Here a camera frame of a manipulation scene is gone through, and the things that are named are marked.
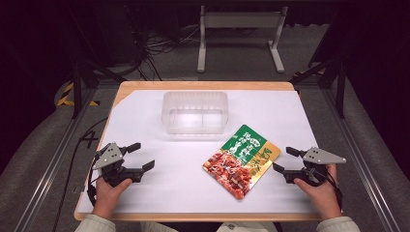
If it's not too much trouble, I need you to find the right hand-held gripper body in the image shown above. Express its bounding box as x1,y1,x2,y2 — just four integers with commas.
291,146,348,188

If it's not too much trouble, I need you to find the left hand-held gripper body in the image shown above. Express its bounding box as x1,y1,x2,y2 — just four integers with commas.
92,142,133,188

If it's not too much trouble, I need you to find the person's right hand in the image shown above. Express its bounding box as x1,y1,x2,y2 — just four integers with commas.
293,163,343,220

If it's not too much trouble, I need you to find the person's left hand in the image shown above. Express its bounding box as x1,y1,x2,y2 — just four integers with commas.
92,177,133,220

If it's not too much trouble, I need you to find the black tape mark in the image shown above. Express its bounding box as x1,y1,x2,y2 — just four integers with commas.
79,130,100,150

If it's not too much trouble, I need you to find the white paper sheet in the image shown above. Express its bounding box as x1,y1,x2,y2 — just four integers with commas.
76,89,320,215

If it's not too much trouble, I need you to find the green and red snack packet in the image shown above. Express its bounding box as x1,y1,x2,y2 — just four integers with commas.
201,124,282,201

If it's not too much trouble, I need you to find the clear plastic container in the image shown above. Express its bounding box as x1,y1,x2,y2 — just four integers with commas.
161,90,230,136

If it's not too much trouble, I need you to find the yellow and black hazard tape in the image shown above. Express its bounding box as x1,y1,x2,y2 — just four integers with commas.
56,82,100,107

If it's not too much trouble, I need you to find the black metal stand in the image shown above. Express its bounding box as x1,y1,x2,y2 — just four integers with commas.
289,52,352,119
68,59,128,120

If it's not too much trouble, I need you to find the white metal stand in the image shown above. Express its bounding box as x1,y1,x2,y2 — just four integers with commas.
196,5,289,74

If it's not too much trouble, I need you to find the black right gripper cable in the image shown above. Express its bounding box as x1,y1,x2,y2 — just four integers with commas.
324,171,344,211

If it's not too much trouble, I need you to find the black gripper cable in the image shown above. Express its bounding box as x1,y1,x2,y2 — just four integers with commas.
324,171,344,211
86,154,109,208

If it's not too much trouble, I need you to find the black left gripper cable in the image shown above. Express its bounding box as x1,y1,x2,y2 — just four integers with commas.
86,154,109,208

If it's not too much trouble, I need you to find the black floor cable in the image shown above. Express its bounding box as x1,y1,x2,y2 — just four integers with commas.
50,117,109,232

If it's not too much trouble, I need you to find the aluminium rail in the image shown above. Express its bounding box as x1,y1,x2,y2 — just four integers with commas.
322,88,403,232
14,86,99,232

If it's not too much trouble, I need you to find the bundle of black cables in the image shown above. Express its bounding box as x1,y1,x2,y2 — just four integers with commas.
124,4,201,82

